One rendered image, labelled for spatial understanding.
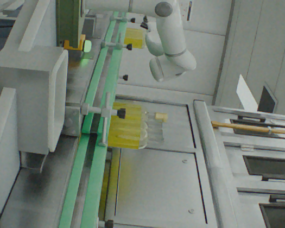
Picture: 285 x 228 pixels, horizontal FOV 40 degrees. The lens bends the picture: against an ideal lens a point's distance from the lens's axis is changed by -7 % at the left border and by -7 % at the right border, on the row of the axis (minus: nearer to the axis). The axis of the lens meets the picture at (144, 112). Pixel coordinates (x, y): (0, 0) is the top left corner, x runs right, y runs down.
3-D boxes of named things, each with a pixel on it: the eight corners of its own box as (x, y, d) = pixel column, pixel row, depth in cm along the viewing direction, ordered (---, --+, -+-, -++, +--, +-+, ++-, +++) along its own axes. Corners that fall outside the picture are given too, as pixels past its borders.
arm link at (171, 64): (159, 59, 143) (168, 90, 152) (196, 48, 143) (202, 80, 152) (152, 40, 153) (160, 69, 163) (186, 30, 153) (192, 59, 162)
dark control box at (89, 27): (74, 35, 173) (93, 36, 174) (75, 17, 170) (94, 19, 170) (76, 30, 180) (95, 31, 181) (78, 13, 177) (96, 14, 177)
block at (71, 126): (55, 135, 117) (78, 138, 117) (56, 106, 112) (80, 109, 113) (57, 129, 120) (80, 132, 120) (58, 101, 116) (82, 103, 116)
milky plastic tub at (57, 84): (19, 151, 97) (52, 156, 98) (18, 67, 87) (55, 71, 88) (35, 119, 113) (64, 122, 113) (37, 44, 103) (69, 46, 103)
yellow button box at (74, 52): (61, 55, 149) (81, 57, 149) (63, 36, 145) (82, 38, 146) (65, 49, 155) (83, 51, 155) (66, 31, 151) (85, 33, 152)
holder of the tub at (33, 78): (18, 168, 100) (47, 172, 100) (17, 68, 88) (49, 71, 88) (33, 134, 115) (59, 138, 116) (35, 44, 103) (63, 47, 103)
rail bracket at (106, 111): (78, 144, 118) (121, 149, 119) (82, 91, 110) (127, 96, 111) (80, 138, 121) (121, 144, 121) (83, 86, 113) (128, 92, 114)
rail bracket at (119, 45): (99, 48, 167) (131, 51, 167) (101, 31, 163) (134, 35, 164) (100, 45, 170) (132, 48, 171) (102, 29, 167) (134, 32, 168)
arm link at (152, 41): (181, 46, 172) (170, 25, 189) (151, 51, 171) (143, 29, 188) (181, 63, 178) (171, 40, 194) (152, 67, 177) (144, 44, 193)
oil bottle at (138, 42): (108, 45, 223) (158, 51, 225) (109, 35, 221) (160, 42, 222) (108, 42, 228) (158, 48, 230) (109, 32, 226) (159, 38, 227)
